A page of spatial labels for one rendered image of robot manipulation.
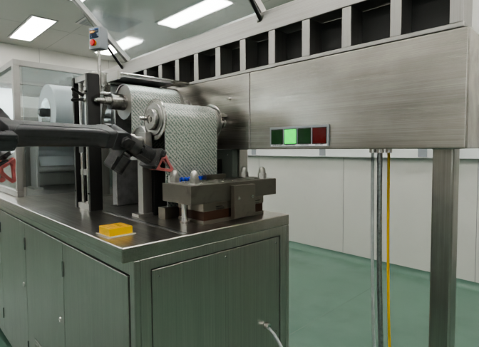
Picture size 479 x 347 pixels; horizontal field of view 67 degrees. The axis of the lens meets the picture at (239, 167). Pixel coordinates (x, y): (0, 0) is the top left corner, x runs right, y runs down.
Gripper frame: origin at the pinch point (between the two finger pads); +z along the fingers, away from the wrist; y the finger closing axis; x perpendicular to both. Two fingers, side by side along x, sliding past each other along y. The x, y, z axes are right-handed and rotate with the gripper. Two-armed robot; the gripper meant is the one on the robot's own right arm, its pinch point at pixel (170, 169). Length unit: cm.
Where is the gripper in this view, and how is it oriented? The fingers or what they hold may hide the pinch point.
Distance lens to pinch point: 131.8
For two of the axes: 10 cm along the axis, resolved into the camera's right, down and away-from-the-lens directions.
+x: 3.5, -8.9, 3.0
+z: 6.2, 4.6, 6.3
